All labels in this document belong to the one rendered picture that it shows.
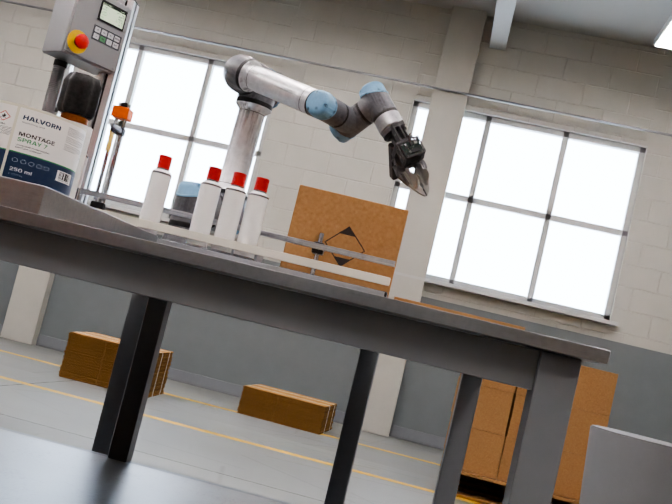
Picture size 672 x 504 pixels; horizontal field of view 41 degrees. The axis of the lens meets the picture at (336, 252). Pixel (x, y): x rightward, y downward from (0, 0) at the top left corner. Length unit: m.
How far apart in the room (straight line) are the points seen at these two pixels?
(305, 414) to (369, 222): 4.23
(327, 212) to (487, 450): 3.15
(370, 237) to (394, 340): 1.05
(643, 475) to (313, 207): 2.13
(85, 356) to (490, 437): 2.82
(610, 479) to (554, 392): 2.69
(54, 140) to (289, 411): 5.00
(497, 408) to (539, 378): 3.98
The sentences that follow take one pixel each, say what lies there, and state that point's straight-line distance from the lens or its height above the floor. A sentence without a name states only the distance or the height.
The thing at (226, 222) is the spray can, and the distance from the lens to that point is 2.19.
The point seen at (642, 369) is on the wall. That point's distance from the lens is 7.72.
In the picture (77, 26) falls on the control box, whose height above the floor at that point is 1.36.
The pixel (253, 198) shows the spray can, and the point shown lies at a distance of 2.18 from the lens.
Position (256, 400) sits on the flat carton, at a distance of 6.59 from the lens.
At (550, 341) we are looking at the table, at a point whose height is 0.82.
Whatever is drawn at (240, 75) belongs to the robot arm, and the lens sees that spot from 2.66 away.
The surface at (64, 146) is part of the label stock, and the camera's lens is 1.73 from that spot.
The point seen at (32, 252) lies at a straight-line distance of 1.46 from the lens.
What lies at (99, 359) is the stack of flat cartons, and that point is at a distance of 6.37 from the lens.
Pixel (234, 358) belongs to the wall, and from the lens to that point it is 7.74.
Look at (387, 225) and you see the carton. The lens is 2.38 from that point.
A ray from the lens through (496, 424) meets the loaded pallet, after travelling 5.33.
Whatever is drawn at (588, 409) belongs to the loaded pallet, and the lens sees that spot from 5.39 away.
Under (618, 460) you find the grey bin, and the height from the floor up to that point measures 0.51.
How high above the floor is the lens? 0.77
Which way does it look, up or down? 5 degrees up
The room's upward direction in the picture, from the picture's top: 14 degrees clockwise
